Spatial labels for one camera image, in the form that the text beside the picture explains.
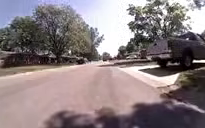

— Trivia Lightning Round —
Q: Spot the dark car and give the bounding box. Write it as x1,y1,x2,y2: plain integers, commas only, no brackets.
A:
75,57,91,65

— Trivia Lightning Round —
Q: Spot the grass lawn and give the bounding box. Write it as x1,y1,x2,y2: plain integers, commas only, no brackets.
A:
103,58,158,67

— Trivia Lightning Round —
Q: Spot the pale vehicle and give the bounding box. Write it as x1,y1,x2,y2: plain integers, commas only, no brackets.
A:
127,54,140,61

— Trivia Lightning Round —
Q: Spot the grey asphalt road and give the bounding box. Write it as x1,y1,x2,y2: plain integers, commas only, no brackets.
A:
0,61,205,128

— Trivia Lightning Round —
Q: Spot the pale concrete driveway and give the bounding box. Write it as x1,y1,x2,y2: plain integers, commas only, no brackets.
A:
118,63,205,89

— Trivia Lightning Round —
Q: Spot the row of trees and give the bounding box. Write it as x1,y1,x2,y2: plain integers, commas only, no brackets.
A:
0,3,105,64

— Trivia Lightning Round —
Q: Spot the large leafy tree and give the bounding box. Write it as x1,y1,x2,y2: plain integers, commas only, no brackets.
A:
126,0,193,51

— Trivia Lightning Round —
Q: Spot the white pickup truck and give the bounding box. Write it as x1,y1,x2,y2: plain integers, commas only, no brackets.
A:
145,31,205,69

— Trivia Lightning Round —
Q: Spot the grass strip by houses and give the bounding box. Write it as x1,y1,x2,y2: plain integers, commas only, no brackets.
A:
0,63,81,80

